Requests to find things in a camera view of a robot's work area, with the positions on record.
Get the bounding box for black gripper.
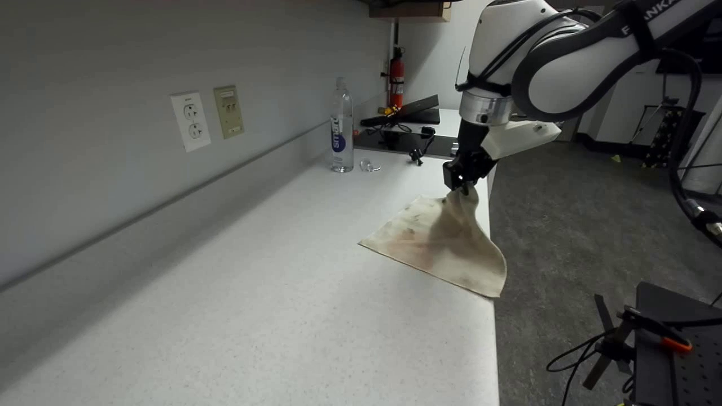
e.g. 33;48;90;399
440;119;499;199

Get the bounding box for stained beige cloth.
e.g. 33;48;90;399
356;188;510;303

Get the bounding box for black flat angled panel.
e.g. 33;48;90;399
358;92;442;128

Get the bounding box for black glass cooktop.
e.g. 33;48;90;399
353;125;463;163

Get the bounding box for red fire extinguisher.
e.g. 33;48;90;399
381;45;408;112

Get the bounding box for clear plastic water bottle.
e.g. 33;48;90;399
327;75;356;175

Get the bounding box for wooden upper cabinet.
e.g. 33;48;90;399
363;0;458;20

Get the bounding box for black tripod stand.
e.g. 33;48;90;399
583;290;642;392

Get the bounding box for black perforated table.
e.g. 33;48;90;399
631;279;722;406

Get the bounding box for black mini tripod mount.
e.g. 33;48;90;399
405;125;438;168

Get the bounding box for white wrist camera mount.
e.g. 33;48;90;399
481;117;564;163

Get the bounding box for black floor cable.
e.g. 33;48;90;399
543;329;608;406

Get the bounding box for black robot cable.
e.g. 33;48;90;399
652;43;722;248

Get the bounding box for beige wall plate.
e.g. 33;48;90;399
212;84;247;143

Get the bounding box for orange handled tool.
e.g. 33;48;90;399
620;306;698;357

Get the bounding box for white wall power outlet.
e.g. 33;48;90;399
170;91;214;156

